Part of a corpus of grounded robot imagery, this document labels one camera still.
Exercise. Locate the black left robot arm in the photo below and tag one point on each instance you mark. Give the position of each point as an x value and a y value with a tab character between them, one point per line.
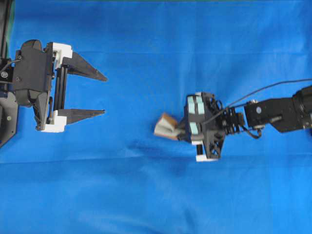
39	76

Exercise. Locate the blue table cloth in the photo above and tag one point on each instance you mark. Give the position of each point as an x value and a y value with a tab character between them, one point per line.
110	174

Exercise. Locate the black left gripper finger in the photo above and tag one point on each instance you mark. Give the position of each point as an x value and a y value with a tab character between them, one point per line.
76	64
62	117

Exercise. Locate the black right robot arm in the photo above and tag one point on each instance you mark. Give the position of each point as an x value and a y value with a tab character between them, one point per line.
284	114

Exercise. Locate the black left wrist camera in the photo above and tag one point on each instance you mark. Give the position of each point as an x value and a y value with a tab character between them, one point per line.
32	73

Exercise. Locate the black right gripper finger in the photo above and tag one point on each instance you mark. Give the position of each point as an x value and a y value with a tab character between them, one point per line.
183	135
183	123

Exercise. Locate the grey brown sponge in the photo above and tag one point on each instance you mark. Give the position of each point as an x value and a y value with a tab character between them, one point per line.
166	127

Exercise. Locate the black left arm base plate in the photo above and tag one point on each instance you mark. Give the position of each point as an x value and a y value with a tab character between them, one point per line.
9	108

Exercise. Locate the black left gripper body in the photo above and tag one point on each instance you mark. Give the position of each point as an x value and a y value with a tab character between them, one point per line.
46	103

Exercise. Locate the black taped right wrist camera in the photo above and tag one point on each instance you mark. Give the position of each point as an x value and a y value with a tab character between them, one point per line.
195	112

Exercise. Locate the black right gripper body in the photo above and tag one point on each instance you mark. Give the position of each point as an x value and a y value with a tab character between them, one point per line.
209	149

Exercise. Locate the green backdrop sheet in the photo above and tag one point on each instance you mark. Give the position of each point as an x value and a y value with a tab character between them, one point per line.
10	15

